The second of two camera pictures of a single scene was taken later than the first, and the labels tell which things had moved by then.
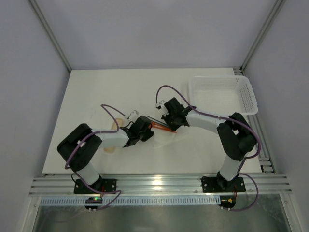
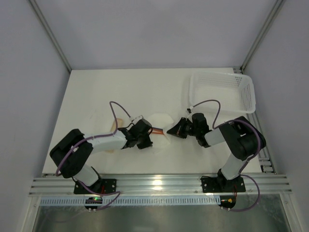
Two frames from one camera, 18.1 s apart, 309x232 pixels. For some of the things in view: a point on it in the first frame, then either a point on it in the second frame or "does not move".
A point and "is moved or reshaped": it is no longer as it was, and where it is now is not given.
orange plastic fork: [161, 126] → [157, 131]
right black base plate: [211, 184] does not move
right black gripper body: [170, 118] → [184, 128]
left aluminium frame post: [35, 7] does not move
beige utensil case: [111, 150] does not move
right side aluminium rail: [264, 156] does not move
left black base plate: [102, 184] does not move
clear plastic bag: [163, 139] is moved or reshaped
